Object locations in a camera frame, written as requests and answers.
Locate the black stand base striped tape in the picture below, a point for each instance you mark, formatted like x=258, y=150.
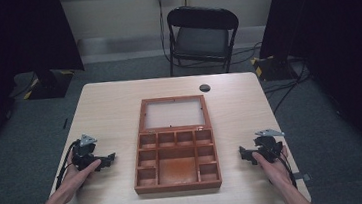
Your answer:
x=48, y=84
x=272, y=68

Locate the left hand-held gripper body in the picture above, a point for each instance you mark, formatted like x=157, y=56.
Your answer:
x=83, y=153

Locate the grey table edge bracket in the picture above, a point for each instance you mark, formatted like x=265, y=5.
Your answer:
x=302, y=177

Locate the brown wooden compartment box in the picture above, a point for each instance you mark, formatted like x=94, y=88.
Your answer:
x=177, y=149

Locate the person's left hand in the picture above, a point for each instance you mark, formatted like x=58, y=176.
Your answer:
x=76, y=179

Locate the black folding chair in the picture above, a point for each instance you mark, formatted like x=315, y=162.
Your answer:
x=201, y=39

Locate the person's right hand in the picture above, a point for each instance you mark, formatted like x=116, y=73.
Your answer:
x=274, y=170

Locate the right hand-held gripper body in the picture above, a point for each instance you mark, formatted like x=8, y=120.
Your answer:
x=268, y=147

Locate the black curtain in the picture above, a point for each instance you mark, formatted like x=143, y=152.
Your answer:
x=12, y=41
x=336, y=33

